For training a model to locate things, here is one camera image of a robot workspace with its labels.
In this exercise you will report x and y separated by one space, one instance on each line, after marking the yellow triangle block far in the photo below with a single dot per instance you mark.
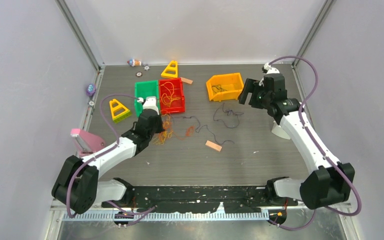
171 71

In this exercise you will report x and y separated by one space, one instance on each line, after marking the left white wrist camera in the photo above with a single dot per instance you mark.
148 103

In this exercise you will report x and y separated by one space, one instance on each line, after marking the tan wooden block near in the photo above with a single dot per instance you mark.
213 145

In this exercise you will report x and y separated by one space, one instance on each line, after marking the yellow triangle block near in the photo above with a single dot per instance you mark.
118 111

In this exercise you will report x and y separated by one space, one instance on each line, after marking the small toy figurine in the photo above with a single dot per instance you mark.
134 62

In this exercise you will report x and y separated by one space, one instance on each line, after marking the tan wooden block far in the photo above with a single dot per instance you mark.
186 80

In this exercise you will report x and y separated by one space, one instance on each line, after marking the orange plastic bin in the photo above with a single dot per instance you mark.
224 87

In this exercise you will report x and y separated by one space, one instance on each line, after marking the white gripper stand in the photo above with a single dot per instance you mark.
279 132

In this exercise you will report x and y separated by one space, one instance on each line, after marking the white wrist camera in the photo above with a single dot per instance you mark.
268 70
148 103

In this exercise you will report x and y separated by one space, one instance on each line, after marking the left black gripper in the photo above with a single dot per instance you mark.
160 127

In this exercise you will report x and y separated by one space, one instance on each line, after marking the red plastic bin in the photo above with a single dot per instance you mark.
171 96

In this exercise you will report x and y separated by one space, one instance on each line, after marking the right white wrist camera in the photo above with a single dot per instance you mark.
268 70

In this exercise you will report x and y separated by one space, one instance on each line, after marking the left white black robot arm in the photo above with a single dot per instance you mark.
78 184

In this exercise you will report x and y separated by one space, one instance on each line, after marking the small round gear near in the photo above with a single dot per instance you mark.
139 74

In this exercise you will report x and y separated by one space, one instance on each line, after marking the tan wooden block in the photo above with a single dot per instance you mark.
213 145
186 80

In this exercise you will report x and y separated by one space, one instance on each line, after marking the pink gripper stand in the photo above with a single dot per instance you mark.
86 142

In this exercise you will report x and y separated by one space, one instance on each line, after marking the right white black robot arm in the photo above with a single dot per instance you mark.
329 180

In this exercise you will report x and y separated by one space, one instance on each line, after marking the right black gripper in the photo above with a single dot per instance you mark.
250 86

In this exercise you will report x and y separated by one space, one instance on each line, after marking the green plastic bin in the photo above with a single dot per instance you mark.
144 89

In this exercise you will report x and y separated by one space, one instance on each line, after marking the yellow triangle block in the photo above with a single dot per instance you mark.
171 71
118 111

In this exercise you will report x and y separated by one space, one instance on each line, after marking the purple toy block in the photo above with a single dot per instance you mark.
91 90

